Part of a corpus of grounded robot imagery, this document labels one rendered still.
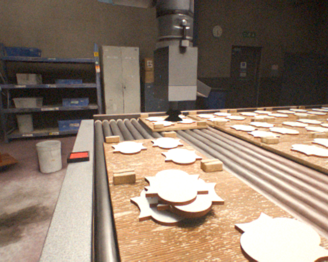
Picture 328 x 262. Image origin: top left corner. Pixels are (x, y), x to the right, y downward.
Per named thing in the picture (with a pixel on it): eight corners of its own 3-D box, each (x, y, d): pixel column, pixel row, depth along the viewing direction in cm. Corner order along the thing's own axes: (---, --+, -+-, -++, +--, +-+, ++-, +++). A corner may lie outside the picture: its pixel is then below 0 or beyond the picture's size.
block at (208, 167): (205, 173, 67) (205, 164, 66) (202, 170, 68) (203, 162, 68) (223, 170, 68) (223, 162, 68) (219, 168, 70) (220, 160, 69)
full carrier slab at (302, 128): (323, 140, 108) (325, 131, 107) (263, 123, 146) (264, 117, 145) (375, 135, 118) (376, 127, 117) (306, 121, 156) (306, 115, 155)
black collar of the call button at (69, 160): (66, 163, 80) (66, 158, 80) (69, 156, 87) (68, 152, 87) (89, 160, 82) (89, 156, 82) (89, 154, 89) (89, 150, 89)
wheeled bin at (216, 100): (205, 126, 590) (207, 88, 569) (197, 122, 641) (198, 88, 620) (227, 124, 606) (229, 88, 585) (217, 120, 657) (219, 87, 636)
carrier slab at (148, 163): (109, 188, 61) (109, 182, 60) (103, 145, 99) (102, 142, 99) (222, 172, 71) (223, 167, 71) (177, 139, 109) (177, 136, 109)
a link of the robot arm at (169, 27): (182, 25, 50) (202, 15, 43) (182, 47, 51) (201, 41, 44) (150, 22, 47) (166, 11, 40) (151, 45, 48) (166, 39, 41)
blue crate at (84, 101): (62, 107, 466) (61, 99, 463) (66, 104, 502) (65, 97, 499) (87, 106, 477) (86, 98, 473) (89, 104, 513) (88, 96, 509)
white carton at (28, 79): (17, 84, 438) (15, 73, 433) (24, 84, 466) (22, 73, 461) (37, 84, 443) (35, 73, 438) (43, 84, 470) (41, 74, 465)
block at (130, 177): (113, 185, 59) (113, 175, 58) (113, 182, 60) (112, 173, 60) (136, 182, 60) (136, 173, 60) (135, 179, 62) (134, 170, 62)
